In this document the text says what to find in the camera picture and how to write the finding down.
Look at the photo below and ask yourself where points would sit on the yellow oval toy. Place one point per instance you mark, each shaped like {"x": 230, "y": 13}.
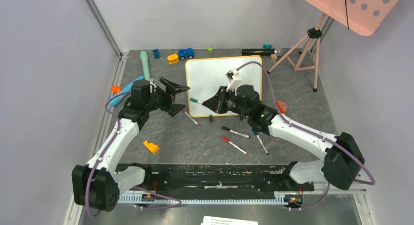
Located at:
{"x": 173, "y": 58}

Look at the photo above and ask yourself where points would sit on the black whiteboard marker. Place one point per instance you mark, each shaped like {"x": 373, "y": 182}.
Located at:
{"x": 235, "y": 132}

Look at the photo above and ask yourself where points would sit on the pink perforated panel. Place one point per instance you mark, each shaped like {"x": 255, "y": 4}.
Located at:
{"x": 361, "y": 16}

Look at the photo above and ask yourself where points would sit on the blue whiteboard marker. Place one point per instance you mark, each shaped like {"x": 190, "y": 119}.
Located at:
{"x": 260, "y": 141}

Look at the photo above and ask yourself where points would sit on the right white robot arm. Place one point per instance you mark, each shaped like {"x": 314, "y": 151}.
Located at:
{"x": 339, "y": 157}

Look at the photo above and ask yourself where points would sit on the orange framed whiteboard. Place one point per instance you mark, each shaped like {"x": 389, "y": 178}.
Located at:
{"x": 205, "y": 76}

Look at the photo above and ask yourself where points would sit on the red whiteboard marker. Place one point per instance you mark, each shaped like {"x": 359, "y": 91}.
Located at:
{"x": 234, "y": 145}

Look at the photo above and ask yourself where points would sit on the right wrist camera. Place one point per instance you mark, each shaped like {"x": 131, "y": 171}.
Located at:
{"x": 234, "y": 79}

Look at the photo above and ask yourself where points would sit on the mint green toy microphone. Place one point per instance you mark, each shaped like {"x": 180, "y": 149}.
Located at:
{"x": 145, "y": 65}

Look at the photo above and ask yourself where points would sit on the green whiteboard marker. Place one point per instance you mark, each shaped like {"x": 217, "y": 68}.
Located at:
{"x": 196, "y": 101}

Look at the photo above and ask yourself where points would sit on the small orange toy piece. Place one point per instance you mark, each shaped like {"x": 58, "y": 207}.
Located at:
{"x": 116, "y": 89}

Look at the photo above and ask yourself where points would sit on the pink tripod stand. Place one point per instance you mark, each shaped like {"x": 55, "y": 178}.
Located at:
{"x": 312, "y": 35}

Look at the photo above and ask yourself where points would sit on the beige wooden cube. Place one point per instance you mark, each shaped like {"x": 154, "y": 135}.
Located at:
{"x": 273, "y": 57}

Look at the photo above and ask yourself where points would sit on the white paper sheet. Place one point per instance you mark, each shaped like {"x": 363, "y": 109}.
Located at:
{"x": 211, "y": 220}

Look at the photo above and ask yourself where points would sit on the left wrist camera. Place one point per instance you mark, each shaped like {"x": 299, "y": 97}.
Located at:
{"x": 153, "y": 86}

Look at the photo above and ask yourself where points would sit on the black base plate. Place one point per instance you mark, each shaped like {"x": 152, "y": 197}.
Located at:
{"x": 220, "y": 181}

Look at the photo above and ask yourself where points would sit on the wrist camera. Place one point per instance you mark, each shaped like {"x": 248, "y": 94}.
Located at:
{"x": 234, "y": 79}
{"x": 153, "y": 86}

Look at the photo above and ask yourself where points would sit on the orange toy piece right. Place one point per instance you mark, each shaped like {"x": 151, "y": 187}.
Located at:
{"x": 282, "y": 105}

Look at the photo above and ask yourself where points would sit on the grey slotted cable duct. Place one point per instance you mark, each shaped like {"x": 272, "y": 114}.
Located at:
{"x": 140, "y": 198}

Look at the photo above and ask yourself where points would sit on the purple whiteboard marker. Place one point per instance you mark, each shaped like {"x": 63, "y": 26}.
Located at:
{"x": 191, "y": 118}

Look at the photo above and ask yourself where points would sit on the orange wedge block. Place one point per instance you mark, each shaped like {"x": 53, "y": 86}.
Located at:
{"x": 153, "y": 148}

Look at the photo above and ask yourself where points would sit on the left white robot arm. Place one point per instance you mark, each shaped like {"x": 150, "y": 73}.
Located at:
{"x": 98, "y": 185}

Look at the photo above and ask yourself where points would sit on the blue toy car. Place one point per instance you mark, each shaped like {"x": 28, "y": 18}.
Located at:
{"x": 186, "y": 53}

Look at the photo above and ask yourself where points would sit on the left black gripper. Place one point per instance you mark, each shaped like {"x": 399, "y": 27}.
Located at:
{"x": 175, "y": 108}

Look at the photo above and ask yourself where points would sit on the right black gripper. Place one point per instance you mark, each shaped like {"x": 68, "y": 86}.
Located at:
{"x": 222, "y": 99}

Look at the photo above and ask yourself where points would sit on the dark blue block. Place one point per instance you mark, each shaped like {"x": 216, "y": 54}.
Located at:
{"x": 156, "y": 54}

